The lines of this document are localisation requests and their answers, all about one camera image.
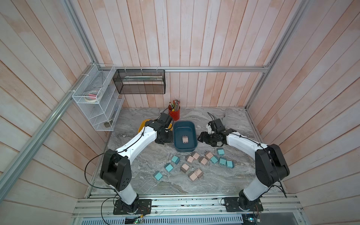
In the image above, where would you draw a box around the dark teal plastic bin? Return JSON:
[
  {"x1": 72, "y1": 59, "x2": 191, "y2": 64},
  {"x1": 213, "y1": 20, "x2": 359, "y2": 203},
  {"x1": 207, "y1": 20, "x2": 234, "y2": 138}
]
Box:
[{"x1": 173, "y1": 121, "x2": 198, "y2": 152}]

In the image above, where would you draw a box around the yellow plastic bin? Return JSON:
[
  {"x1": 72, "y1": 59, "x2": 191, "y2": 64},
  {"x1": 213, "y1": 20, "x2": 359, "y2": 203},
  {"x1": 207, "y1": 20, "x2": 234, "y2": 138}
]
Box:
[{"x1": 138, "y1": 119, "x2": 151, "y2": 133}]

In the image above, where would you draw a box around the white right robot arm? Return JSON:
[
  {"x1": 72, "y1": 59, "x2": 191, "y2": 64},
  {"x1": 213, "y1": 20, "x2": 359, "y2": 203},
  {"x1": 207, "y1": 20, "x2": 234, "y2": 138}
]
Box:
[{"x1": 197, "y1": 119, "x2": 290, "y2": 203}]

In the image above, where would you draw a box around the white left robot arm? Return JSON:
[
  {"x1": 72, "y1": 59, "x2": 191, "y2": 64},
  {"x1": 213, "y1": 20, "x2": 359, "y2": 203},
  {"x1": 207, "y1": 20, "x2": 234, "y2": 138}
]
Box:
[{"x1": 100, "y1": 112, "x2": 173, "y2": 206}]

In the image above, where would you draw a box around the teal plug moved aside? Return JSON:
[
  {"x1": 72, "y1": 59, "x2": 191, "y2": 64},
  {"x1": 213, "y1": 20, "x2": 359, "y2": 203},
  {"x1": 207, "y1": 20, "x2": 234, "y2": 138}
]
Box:
[{"x1": 217, "y1": 149, "x2": 225, "y2": 156}]

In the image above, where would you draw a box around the red pencil cup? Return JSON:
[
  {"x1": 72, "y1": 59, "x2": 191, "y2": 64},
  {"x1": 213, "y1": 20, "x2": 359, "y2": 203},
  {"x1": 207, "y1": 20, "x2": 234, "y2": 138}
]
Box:
[{"x1": 168, "y1": 98, "x2": 181, "y2": 121}]

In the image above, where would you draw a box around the teal plug upper centre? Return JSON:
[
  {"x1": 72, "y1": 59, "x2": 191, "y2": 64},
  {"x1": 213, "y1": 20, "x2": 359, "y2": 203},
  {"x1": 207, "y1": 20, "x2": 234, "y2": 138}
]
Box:
[{"x1": 171, "y1": 156, "x2": 180, "y2": 165}]

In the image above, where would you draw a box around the teal plug lower centre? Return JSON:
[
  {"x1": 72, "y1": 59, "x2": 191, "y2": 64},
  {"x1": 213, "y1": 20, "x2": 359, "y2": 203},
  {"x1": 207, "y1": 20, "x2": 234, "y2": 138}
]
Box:
[{"x1": 164, "y1": 163, "x2": 173, "y2": 173}]

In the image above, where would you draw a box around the teal plug far left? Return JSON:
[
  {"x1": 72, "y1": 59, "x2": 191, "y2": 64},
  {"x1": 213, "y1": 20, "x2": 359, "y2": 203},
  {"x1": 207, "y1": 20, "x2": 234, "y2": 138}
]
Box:
[{"x1": 154, "y1": 171, "x2": 163, "y2": 181}]

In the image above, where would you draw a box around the tape roll on shelf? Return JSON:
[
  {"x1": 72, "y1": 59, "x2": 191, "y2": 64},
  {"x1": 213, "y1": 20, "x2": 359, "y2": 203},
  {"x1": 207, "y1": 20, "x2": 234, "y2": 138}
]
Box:
[{"x1": 84, "y1": 90, "x2": 102, "y2": 103}]

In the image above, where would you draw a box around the black mesh wall basket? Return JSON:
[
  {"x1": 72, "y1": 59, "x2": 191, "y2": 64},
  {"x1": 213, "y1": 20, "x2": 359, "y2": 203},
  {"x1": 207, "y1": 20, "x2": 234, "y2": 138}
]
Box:
[{"x1": 112, "y1": 69, "x2": 166, "y2": 95}]

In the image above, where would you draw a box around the white wire shelf rack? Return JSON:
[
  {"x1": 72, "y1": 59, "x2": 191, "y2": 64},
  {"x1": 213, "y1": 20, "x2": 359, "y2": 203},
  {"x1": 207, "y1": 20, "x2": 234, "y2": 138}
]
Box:
[{"x1": 72, "y1": 64, "x2": 125, "y2": 131}]

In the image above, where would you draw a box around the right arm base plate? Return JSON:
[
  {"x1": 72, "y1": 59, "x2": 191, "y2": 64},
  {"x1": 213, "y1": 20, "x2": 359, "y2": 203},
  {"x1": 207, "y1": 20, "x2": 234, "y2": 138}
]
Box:
[{"x1": 221, "y1": 197, "x2": 263, "y2": 212}]

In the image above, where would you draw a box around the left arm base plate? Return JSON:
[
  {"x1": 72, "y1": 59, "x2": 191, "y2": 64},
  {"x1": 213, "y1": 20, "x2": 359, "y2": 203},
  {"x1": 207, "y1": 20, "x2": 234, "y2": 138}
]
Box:
[{"x1": 113, "y1": 199, "x2": 152, "y2": 216}]

